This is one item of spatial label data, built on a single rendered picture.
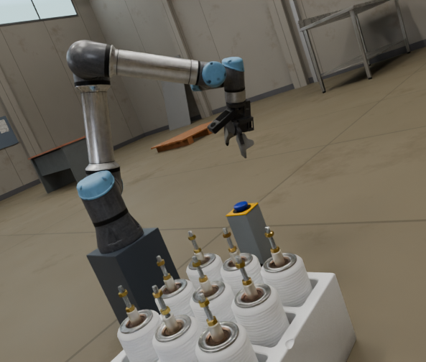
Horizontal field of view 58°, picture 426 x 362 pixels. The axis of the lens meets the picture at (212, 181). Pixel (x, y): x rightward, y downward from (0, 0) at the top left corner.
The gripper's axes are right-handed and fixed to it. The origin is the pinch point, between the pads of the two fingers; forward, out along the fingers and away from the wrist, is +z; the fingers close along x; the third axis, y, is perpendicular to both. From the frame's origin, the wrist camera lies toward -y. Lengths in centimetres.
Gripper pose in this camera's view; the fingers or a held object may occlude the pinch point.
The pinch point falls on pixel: (234, 152)
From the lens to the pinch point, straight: 151.2
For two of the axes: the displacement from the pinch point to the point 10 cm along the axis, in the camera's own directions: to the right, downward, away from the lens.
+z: 1.0, 8.8, 4.7
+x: -4.3, -3.9, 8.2
